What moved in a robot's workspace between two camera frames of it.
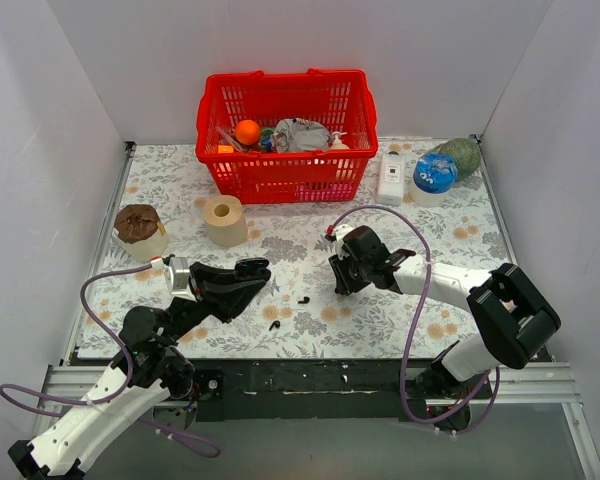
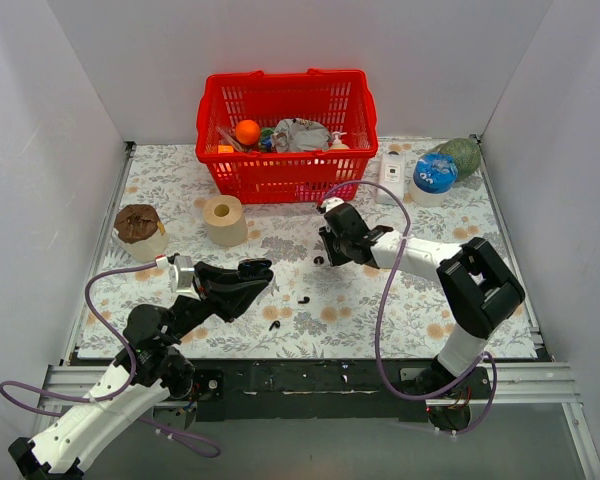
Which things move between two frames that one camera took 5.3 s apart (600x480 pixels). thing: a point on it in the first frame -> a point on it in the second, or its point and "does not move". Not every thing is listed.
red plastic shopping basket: [341, 101] does not move
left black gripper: [200, 288] does not move
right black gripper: [353, 270] -> [337, 245]
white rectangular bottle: [391, 178] does not move
